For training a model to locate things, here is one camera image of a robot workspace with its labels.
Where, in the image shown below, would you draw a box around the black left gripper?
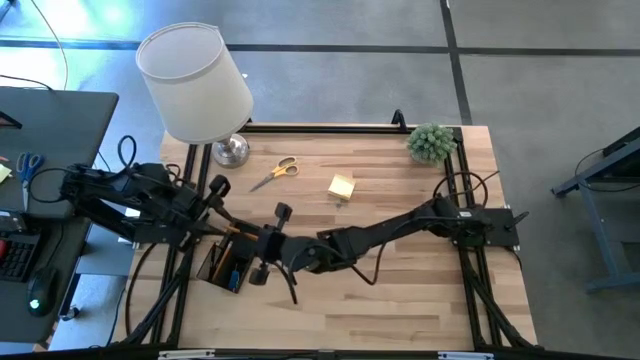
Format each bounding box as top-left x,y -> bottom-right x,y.
192,174 -> 261,239

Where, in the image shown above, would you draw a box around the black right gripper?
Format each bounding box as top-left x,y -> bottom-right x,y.
234,202 -> 301,286

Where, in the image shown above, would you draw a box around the short yellow pencil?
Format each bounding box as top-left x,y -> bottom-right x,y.
223,225 -> 260,243

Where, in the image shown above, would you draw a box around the long yellow pencil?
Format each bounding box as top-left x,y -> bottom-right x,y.
212,241 -> 234,284

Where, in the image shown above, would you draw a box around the yellow handled scissors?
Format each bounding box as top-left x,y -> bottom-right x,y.
249,155 -> 301,193

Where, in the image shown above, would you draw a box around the black mesh desk organizer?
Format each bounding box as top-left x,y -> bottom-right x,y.
196,218 -> 270,295

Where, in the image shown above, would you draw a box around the yellow sticky note pad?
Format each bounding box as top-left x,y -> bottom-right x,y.
327,173 -> 358,203

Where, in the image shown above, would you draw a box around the white label strip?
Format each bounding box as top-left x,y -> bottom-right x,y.
158,349 -> 217,360
438,351 -> 495,360

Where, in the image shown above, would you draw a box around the white shade silver table lamp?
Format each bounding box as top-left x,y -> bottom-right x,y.
134,20 -> 256,169

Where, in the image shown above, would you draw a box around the black desk top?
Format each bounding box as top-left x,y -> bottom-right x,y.
0,86 -> 121,222

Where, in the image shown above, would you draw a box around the black computer mouse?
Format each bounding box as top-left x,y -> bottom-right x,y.
24,266 -> 59,319

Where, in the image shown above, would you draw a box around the black keyboard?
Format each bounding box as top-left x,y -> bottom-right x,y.
0,229 -> 42,284

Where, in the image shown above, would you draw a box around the green potted plant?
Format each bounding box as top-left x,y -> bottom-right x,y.
405,122 -> 459,168

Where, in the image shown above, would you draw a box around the dark grey desk top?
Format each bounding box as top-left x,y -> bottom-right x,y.
0,214 -> 94,346

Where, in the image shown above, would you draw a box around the blue grey metal cart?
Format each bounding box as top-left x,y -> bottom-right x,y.
550,125 -> 640,295

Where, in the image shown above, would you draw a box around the black aluminium table frame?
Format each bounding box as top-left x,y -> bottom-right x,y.
112,108 -> 540,360

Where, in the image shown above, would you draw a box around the blue handled scissors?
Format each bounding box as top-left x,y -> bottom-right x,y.
14,151 -> 47,212

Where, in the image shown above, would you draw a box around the white floor cable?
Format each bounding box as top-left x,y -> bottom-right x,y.
29,0 -> 70,91

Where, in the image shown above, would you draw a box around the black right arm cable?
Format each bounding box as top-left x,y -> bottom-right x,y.
432,170 -> 501,209

